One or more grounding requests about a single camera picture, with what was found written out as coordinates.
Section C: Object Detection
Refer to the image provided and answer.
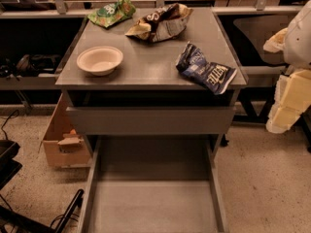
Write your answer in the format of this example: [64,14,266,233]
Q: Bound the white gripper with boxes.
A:
[263,28,311,134]

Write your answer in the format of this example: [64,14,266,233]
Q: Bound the brown chip bag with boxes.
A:
[125,3,193,43]

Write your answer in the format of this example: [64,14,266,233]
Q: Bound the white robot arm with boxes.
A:
[263,1,311,134]

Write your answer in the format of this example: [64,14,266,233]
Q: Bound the blue chip bag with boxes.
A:
[176,42,237,95]

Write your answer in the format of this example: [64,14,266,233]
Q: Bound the grey drawer cabinet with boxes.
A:
[56,7,247,156]

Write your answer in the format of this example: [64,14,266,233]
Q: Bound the green chip bag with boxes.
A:
[87,0,136,28]

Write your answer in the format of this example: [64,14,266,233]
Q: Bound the open middle drawer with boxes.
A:
[77,137,230,233]

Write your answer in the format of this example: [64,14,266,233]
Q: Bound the closed top drawer front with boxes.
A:
[66,107,235,136]

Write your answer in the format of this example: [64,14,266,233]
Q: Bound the white paper bowl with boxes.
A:
[77,46,123,76]

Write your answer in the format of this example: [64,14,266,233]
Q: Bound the cardboard box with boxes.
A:
[43,96,91,167]

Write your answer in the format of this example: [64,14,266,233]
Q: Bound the black headphones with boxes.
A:
[0,54,61,78]

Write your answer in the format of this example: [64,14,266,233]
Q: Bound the black floor cable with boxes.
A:
[0,109,20,141]

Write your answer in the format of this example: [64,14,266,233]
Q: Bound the black cart frame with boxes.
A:
[0,139,85,233]

